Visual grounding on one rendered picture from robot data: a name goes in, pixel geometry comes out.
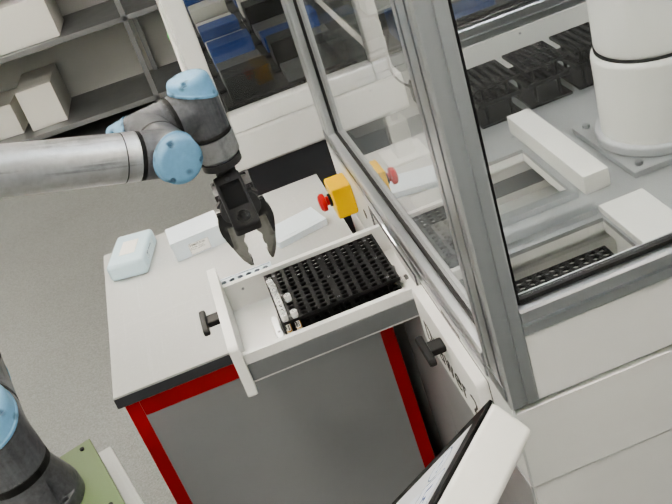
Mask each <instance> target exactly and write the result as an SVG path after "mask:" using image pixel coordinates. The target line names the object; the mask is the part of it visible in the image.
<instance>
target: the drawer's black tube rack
mask: <svg viewBox="0 0 672 504"><path fill-rule="evenodd" d="M368 238H369V239H368ZM371 241H372V242H371ZM358 242H359V243H358ZM350 245H352V246H350ZM361 245H362V246H361ZM371 245H373V246H371ZM343 248H344V249H343ZM353 248H354V249H353ZM363 248H365V249H363ZM340 249H341V250H340ZM332 252H334V253H332ZM343 252H344V253H343ZM353 252H355V253H353ZM325 255H326V256H325ZM335 255H337V256H335ZM346 255H347V256H346ZM325 259H327V260H325ZM336 259H337V260H336ZM312 260H314V261H312ZM328 262H329V263H328ZM304 263H306V264H304ZM315 263H316V264H315ZM294 267H296V268H294ZM305 267H306V268H305ZM315 267H317V268H315ZM287 270H288V271H287ZM297 270H298V271H297ZM307 270H309V271H307ZM277 274H278V275H277ZM287 274H289V275H287ZM298 274H299V275H298ZM272 277H274V278H275V281H276V283H277V286H278V288H279V291H280V293H281V295H280V296H282V298H283V301H284V303H285V306H286V308H287V311H288V313H289V315H288V317H290V318H291V321H292V323H291V327H292V329H293V332H294V331H297V328H296V325H295V323H294V322H296V321H298V320H300V321H301V324H302V327H303V328H304V327H307V326H309V325H312V324H314V323H317V322H319V321H322V320H324V319H327V318H329V317H332V316H334V315H337V314H339V313H342V312H344V311H347V310H349V309H352V308H354V307H357V306H359V305H362V304H364V303H367V302H369V301H372V300H374V299H377V298H379V297H382V296H384V295H387V294H389V293H392V292H394V291H397V290H399V289H402V287H401V285H400V284H399V282H398V280H400V277H399V275H398V274H397V272H396V271H395V269H394V268H393V266H392V265H391V263H390V261H389V260H388V258H387V257H386V255H385V254H384V252H383V251H382V249H381V248H380V246H379V245H378V243H377V241H376V240H375V238H374V237H373V235H372V234H369V235H367V236H364V237H362V238H359V239H357V240H354V241H352V242H349V243H347V244H344V245H341V246H339V247H336V248H334V249H331V250H329V251H326V252H324V253H321V254H319V255H316V256H314V257H311V258H308V259H306V260H303V261H301V262H298V263H296V264H293V265H291V266H288V267H286V268H283V269H280V270H278V271H275V272H273V276H272ZM279 277H281V278H279ZM290 277H291V278H290ZM280 281H281V282H280ZM285 293H290V295H291V298H292V300H291V301H290V302H286V301H285V299H284V294H285ZM290 305H292V306H290ZM291 309H296V310H297V312H298V317H297V318H292V316H291V314H290V310H291Z"/></svg>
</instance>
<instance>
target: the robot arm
mask: <svg viewBox="0 0 672 504"><path fill-rule="evenodd" d="M166 89H167V95H168V96H166V97H164V98H163V99H161V100H159V101H157V102H155V103H153V104H151V105H149V106H147V107H145V108H143V109H141V110H139V111H137V112H134V113H132V114H130V115H128V116H126V117H125V116H124V117H122V118H121V120H119V121H117V122H115V123H113V124H111V125H110V126H108V127H107V129H106V134H98V135H87V136H77V137H66V138H56V139H45V140H35V141H24V142H14V143H3V144H0V198H7V197H15V196H24V195H32V194H40V193H49V192H57V191H65V190H73V189H82V188H90V187H98V186H106V185H115V184H123V183H131V182H140V181H147V180H155V179H161V180H163V181H165V182H168V183H171V184H176V185H180V184H185V183H187V182H190V181H191V180H193V179H194V178H195V177H196V176H197V175H198V173H199V172H200V170H201V167H202V170H203V172H204V173H206V174H216V176H217V178H215V179H213V183H211V184H210V186H211V188H212V191H213V194H214V197H215V199H216V202H217V204H216V207H217V209H219V210H220V213H217V214H216V216H217V218H218V227H219V230H220V233H221V235H222V236H223V238H224V239H225V240H226V241H227V243H228V244H229V245H230V246H231V247H232V248H233V249H234V251H235V252H236V253H237V254H238V255H239V256H240V257H241V258H242V259H243V260H244V261H245V262H247V263H248V264H250V265H254V262H253V258H252V255H251V254H250V253H249V252H248V246H247V244H246V243H245V242H244V238H245V234H246V233H249V232H251V231H254V230H256V229H257V231H259V232H261V233H262V238H263V240H264V242H265V243H266V244H267V247H266V248H267V250H268V252H269V254H270V255H271V257H274V256H275V251H276V232H275V231H276V229H275V219H274V213H273V211H272V209H271V207H270V205H269V203H268V202H267V201H266V200H265V198H264V196H263V195H261V196H259V197H258V195H257V193H258V190H257V189H256V188H254V186H253V183H252V181H251V179H250V177H249V174H248V172H247V170H243V171H241V172H238V170H236V168H235V165H237V164H238V163H239V162H240V160H241V158H242V156H241V153H240V151H239V144H238V142H237V139H236V137H235V134H234V132H233V129H232V127H231V126H230V123H229V121H228V118H227V116H226V113H225V111H224V108H223V106H222V103H221V101H220V98H219V96H218V95H219V93H218V91H217V90H216V88H215V86H214V83H213V81H212V80H211V78H210V76H209V74H208V72H207V71H205V70H203V69H190V70H186V71H183V72H181V73H179V74H177V75H175V76H174V77H173V78H171V79H169V80H168V82H167V83H166ZM241 174H246V175H241ZM84 494H85V483H84V481H83V479H82V477H81V476H80V474H79V473H78V471H77V470H76V469H75V468H74V467H73V466H71V465H70V464H68V463H67V462H65V461H64V460H62V459H60V458H59V457H57V456H56V455H54V454H53V453H51V452H50V451H49V450H48V449H47V447H46V446H45V444H44V443H43V441H42V440H41V438H40V437H39V436H38V434H37V433H36V431H35V430H34V428H33V427H32V425H31V424H30V422H29V421H28V419H27V417H26V416H25V413H24V411H23V408H22V406H21V404H20V401H19V399H18V396H17V394H16V391H15V389H14V386H13V384H12V381H11V377H10V373H9V371H8V369H7V367H6V365H5V363H4V361H3V358H2V355H1V353H0V504H81V502H82V500H83V497H84Z"/></svg>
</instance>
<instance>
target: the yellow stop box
mask: <svg viewBox="0 0 672 504"><path fill-rule="evenodd" d="M324 184H325V187H326V190H327V193H328V194H326V196H327V197H328V199H329V201H330V206H331V207H333V208H334V210H335V212H336V213H337V215H338V217H339V218H340V219H342V218H345V217H348V216H350V215H353V214H355V213H357V212H358V207H357V204H356V201H355V197H354V194H353V191H352V188H351V185H350V184H349V182H348V181H347V179H346V178H345V176H344V175H343V173H339V174H336V175H333V176H331V177H328V178H326V179H324Z"/></svg>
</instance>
